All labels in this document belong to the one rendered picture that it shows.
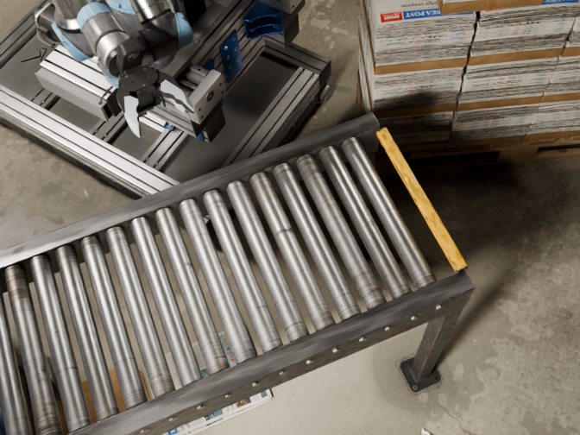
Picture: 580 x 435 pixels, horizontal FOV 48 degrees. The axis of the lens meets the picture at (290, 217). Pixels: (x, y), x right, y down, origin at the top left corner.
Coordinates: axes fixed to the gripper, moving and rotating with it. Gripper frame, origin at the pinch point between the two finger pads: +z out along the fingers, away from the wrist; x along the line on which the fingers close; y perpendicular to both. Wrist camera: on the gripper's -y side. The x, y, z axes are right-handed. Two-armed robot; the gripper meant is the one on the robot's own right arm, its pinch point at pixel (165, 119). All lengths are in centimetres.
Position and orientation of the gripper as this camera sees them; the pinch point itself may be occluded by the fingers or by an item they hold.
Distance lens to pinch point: 127.9
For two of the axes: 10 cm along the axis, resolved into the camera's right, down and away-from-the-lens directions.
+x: -8.5, 4.4, -3.0
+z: 5.3, 7.4, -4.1
